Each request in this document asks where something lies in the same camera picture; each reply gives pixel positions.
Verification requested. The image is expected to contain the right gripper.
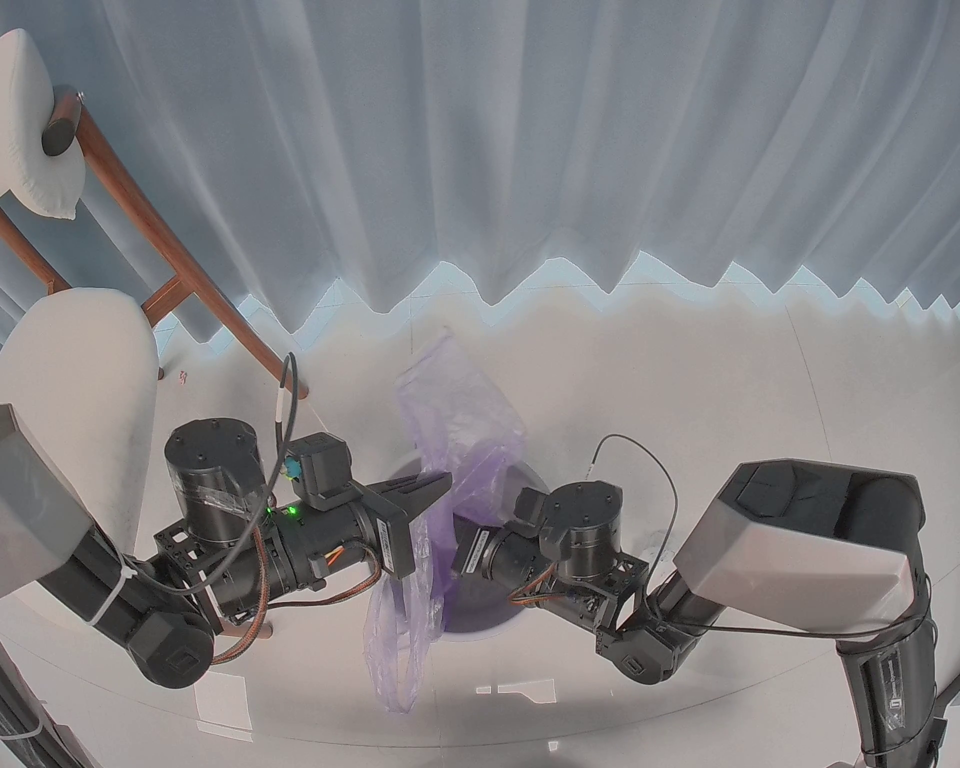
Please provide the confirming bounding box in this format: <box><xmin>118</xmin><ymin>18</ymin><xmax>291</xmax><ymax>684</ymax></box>
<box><xmin>453</xmin><ymin>517</ymin><xmax>545</xmax><ymax>594</ymax></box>

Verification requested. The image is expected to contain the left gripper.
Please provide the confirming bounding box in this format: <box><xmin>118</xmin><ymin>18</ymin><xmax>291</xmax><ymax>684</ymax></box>
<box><xmin>270</xmin><ymin>483</ymin><xmax>418</xmax><ymax>597</ymax></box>

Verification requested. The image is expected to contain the purple plastic bag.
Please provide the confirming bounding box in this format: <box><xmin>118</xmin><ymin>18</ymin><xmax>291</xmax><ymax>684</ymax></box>
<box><xmin>365</xmin><ymin>326</ymin><xmax>526</xmax><ymax>717</ymax></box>

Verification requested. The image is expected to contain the white trash bin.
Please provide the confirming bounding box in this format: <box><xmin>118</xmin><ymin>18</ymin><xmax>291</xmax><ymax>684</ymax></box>
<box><xmin>390</xmin><ymin>457</ymin><xmax>552</xmax><ymax>644</ymax></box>

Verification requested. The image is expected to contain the crumpled white paper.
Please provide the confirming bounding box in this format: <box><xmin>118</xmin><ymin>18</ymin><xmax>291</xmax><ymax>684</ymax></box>
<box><xmin>630</xmin><ymin>531</ymin><xmax>680</xmax><ymax>562</ymax></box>

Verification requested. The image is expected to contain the white cushioned wooden chair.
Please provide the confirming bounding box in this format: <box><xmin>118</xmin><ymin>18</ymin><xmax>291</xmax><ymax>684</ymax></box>
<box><xmin>0</xmin><ymin>30</ymin><xmax>312</xmax><ymax>640</ymax></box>

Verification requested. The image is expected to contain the pale blue curtain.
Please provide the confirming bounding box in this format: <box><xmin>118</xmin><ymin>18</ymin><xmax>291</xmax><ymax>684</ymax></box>
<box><xmin>0</xmin><ymin>0</ymin><xmax>960</xmax><ymax>354</ymax></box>

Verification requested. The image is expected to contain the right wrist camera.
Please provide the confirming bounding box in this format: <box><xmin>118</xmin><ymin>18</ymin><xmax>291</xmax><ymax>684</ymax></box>
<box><xmin>513</xmin><ymin>487</ymin><xmax>558</xmax><ymax>538</ymax></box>

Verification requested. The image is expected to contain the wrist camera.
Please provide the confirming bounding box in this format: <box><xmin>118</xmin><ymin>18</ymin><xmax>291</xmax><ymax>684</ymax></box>
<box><xmin>281</xmin><ymin>433</ymin><xmax>361</xmax><ymax>511</ymax></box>
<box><xmin>513</xmin><ymin>487</ymin><xmax>558</xmax><ymax>538</ymax></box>

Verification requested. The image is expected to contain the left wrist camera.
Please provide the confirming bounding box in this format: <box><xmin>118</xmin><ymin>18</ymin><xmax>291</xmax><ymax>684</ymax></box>
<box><xmin>281</xmin><ymin>433</ymin><xmax>361</xmax><ymax>511</ymax></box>

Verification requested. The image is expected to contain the black cable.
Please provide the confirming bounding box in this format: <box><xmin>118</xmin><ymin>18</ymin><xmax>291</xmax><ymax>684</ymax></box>
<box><xmin>198</xmin><ymin>351</ymin><xmax>312</xmax><ymax>594</ymax></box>
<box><xmin>587</xmin><ymin>433</ymin><xmax>680</xmax><ymax>556</ymax></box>

